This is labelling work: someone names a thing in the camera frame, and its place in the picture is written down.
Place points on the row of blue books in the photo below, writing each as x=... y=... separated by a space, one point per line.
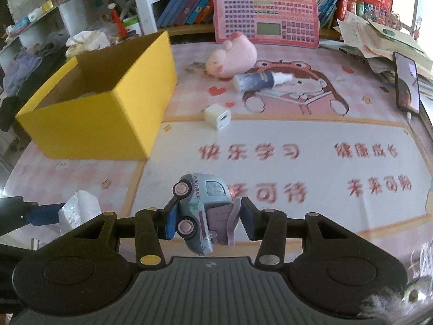
x=184 y=3

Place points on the red book box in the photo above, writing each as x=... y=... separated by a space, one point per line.
x=367 y=1

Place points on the grey toy truck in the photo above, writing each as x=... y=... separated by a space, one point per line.
x=199 y=196

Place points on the stack of papers and books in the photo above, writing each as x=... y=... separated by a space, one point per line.
x=372 y=37

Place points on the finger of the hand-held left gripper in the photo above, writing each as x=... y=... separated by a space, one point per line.
x=47 y=214

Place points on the white shelf unit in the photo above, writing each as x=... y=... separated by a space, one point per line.
x=142 y=3

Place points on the grey furry cuff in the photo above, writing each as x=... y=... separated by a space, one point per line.
x=389 y=303

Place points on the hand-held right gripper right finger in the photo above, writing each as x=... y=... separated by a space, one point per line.
x=248 y=220

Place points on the row of thin leaning books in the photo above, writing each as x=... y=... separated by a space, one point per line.
x=330 y=5

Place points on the pile of clothes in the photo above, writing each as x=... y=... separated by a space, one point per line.
x=30 y=67

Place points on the small white cube charger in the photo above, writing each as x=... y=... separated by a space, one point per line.
x=216 y=116

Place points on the pink learning tablet toy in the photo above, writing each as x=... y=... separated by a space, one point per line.
x=267 y=10

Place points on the black smartphone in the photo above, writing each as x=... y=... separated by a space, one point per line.
x=407 y=84

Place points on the blue spray bottle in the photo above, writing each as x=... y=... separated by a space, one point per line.
x=253 y=82

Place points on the pink plush pig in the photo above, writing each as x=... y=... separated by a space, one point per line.
x=236 y=56

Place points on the white tissue pack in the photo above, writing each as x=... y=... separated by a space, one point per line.
x=79 y=210

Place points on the yellow cardboard box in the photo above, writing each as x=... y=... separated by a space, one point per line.
x=101 y=125

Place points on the white crumpled bag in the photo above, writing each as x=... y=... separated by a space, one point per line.
x=88 y=42

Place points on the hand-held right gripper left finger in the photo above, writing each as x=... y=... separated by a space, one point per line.
x=172 y=221

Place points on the white tub with green label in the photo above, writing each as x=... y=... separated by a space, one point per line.
x=132 y=27

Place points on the pink printed tablecloth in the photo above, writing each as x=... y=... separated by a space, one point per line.
x=304 y=125

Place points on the red bottle with white cap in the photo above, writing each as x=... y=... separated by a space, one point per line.
x=118 y=23

